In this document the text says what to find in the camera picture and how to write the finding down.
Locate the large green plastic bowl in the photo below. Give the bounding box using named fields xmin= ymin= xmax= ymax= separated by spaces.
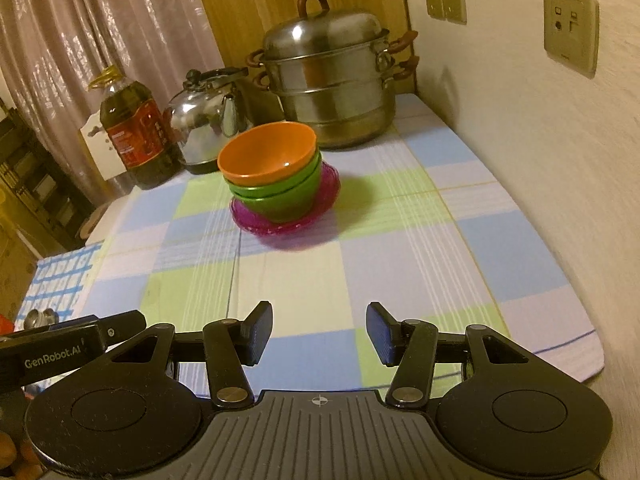
xmin=233 ymin=162 xmax=322 ymax=223

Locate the small green plastic bowl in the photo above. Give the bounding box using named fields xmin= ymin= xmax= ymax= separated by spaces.
xmin=227 ymin=151 xmax=322 ymax=198

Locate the large pink glass dish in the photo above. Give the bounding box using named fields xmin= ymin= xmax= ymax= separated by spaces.
xmin=230 ymin=162 xmax=341 ymax=236

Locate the orange plastic bowl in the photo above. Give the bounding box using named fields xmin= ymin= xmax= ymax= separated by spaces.
xmin=217 ymin=122 xmax=317 ymax=186

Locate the left hand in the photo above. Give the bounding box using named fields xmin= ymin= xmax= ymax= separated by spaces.
xmin=0 ymin=431 xmax=44 ymax=480

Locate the small metal knob object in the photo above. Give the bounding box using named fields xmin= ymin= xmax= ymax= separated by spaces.
xmin=24 ymin=308 xmax=60 ymax=330

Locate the blue checked cloth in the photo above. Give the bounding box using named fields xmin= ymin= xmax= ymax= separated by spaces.
xmin=15 ymin=243 xmax=102 ymax=330

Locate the plaid tablecloth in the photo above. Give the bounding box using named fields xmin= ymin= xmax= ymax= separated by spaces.
xmin=78 ymin=94 xmax=604 ymax=391

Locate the dark shelf rack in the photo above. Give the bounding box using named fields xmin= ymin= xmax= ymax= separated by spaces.
xmin=1 ymin=104 xmax=96 ymax=250

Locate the white wooden chair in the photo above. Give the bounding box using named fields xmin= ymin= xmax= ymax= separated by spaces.
xmin=80 ymin=112 xmax=126 ymax=181

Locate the stainless steel kettle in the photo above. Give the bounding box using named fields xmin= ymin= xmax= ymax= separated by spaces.
xmin=164 ymin=67 xmax=253 ymax=174

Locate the cooking oil bottle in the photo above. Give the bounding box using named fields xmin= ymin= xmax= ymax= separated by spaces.
xmin=88 ymin=65 xmax=181 ymax=190

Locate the stainless steel steamer pot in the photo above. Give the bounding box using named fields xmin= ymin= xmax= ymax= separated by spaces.
xmin=245 ymin=0 xmax=420 ymax=148

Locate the pink curtain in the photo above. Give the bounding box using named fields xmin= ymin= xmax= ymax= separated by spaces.
xmin=1 ymin=0 xmax=224 ymax=205

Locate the single wall socket plate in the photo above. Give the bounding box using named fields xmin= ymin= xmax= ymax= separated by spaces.
xmin=544 ymin=0 xmax=600 ymax=78

